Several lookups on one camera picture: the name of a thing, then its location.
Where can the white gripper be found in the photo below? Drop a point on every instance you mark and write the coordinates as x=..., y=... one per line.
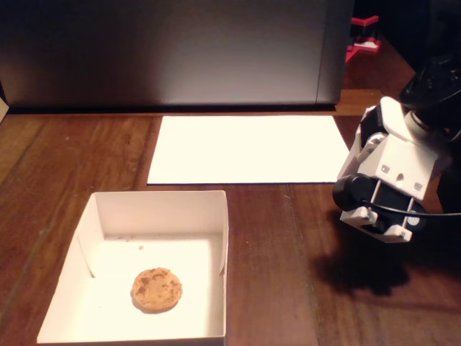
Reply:
x=393, y=156

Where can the round mini cookie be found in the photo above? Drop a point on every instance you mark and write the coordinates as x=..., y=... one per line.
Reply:
x=156, y=290

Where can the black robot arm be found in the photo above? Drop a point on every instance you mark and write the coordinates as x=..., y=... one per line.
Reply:
x=428, y=83

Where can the white cardboard box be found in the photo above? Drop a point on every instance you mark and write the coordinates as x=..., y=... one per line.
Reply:
x=108, y=317

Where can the white paper sheet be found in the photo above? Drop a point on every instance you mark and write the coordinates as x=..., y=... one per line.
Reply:
x=248, y=151

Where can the red plastic printed part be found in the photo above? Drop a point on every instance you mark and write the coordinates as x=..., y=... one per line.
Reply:
x=363, y=47

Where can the dark grey cabinet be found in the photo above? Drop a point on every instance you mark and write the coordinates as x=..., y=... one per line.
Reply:
x=162, y=54

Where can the beige board edge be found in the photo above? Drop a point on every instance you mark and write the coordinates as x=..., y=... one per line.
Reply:
x=3, y=108

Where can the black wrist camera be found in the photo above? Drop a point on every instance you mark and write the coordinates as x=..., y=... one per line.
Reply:
x=353, y=189

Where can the white camera clamp bracket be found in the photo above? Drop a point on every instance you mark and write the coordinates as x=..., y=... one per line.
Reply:
x=354, y=217

